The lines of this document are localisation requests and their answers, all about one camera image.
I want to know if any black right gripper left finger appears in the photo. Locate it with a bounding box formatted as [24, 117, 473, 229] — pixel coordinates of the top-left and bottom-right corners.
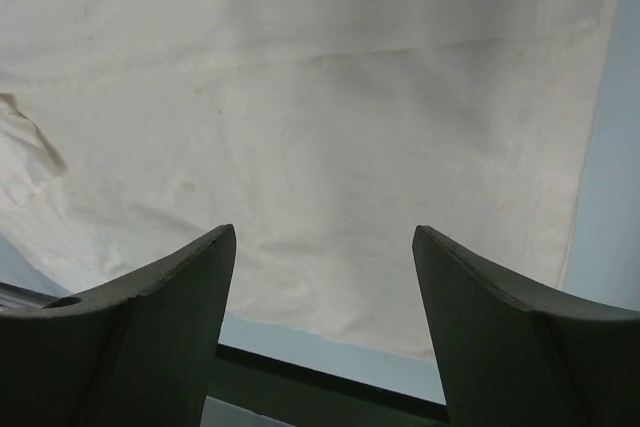
[1, 225, 235, 426]

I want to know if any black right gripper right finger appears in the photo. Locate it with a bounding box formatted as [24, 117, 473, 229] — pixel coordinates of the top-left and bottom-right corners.
[412, 226, 639, 426]

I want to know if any cream white t shirt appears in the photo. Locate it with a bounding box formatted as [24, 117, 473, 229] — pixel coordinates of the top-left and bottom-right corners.
[1, 0, 616, 358]

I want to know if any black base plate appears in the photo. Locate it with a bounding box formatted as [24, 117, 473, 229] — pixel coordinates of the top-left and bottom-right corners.
[208, 345, 450, 427]

